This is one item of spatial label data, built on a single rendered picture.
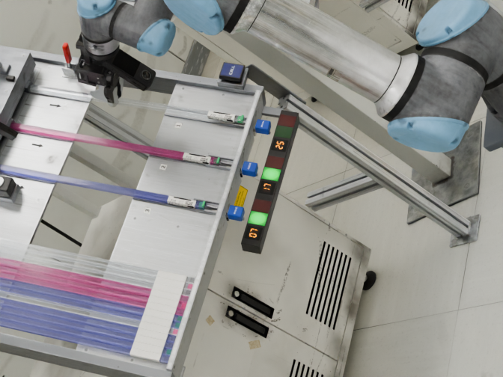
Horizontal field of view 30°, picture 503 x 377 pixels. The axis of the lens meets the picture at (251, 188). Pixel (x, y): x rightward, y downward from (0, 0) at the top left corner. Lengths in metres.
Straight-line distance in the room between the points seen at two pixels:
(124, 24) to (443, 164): 1.13
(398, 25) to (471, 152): 0.57
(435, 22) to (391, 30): 1.46
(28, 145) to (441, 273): 1.09
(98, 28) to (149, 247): 0.45
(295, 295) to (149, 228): 0.60
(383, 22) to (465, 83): 1.50
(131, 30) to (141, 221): 0.40
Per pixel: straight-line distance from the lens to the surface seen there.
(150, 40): 1.82
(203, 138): 2.05
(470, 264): 2.43
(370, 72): 1.49
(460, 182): 2.60
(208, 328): 2.25
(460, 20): 1.54
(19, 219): 2.04
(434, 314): 2.44
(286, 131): 2.05
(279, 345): 2.37
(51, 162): 2.10
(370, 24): 3.03
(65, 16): 4.32
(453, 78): 1.52
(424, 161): 2.60
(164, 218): 1.96
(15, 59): 2.22
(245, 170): 1.98
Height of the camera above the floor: 1.55
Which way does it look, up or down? 26 degrees down
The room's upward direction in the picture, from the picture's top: 58 degrees counter-clockwise
